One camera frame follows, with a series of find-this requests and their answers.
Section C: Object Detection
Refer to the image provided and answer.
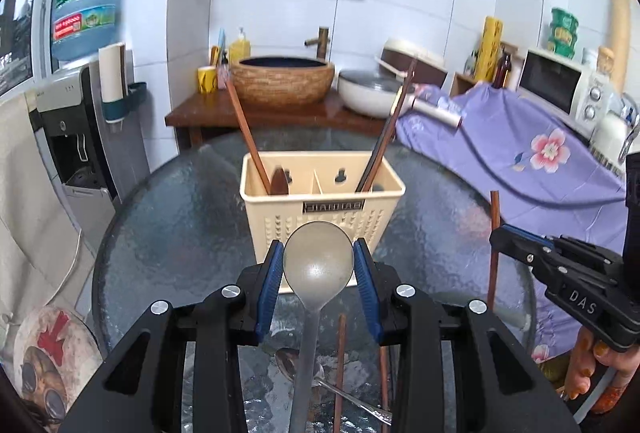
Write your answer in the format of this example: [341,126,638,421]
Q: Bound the beige rolled mat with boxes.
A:
[609,0,632,94]

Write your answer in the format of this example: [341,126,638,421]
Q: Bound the beige cloth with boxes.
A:
[0,93,96,354]

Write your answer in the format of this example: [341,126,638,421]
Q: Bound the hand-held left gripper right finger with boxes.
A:
[351,238,581,433]

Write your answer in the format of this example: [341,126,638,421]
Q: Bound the dark wooden counter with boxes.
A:
[165,90,401,148]

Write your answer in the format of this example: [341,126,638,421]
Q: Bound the glass jar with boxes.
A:
[596,45,616,76]

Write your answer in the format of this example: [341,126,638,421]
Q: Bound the brown and cream rice cooker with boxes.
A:
[375,38,449,86]

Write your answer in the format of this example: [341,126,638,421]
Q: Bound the large grey steel spoon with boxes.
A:
[282,220,354,433]

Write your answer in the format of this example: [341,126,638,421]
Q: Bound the small thin steel spoon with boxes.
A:
[275,347,393,426]

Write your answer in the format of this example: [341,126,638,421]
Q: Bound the dark wooden chopstick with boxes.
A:
[354,83,406,192]

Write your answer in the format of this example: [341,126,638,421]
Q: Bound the small pink pump bottle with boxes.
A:
[217,50,232,90]

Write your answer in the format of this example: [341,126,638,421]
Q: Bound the grey water dispenser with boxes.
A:
[27,47,152,234]

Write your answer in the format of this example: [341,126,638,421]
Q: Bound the cream plastic utensil holder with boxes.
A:
[240,151,407,295]

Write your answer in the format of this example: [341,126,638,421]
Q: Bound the small wooden crate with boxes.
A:
[450,72,476,96]

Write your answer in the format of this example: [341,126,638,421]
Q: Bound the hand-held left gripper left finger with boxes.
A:
[60,239,286,433]

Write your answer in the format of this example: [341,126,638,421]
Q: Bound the yellow mug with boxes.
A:
[197,65,219,94]

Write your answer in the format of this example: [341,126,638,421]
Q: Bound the yellow soap pump bottle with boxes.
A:
[228,27,252,64]

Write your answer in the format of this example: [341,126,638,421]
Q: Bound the person's right hand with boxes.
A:
[564,328,640,402]

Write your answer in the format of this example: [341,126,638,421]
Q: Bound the yellow patterned roll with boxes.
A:
[472,16,504,84]

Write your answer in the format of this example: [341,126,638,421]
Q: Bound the white kitchen appliance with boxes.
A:
[590,95,640,174]

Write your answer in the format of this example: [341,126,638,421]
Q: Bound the purple floral cloth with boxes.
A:
[395,83,636,374]

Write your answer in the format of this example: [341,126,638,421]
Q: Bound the aluminium sliding window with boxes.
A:
[0,0,56,98]

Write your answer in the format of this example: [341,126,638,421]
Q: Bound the stacked green bowls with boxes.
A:
[548,7,581,60]

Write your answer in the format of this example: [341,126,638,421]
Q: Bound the woven wash basin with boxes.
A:
[231,56,336,108]

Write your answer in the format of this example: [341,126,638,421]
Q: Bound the round printed cushion stool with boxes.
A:
[12,304,103,433]

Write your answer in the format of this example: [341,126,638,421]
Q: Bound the steel ladle wooden handle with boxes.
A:
[270,167,292,195]

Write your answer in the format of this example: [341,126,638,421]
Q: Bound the teal wall holder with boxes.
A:
[101,82,148,121]

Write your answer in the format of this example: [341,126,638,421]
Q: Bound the white microwave oven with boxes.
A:
[516,47,613,136]

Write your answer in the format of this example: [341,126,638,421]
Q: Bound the bronze faucet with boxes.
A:
[304,27,332,60]

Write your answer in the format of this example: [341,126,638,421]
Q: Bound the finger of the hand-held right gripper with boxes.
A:
[489,229,544,272]
[502,224,556,248]

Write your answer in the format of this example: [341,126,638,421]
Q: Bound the brown glass bottle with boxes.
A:
[492,50,513,88]

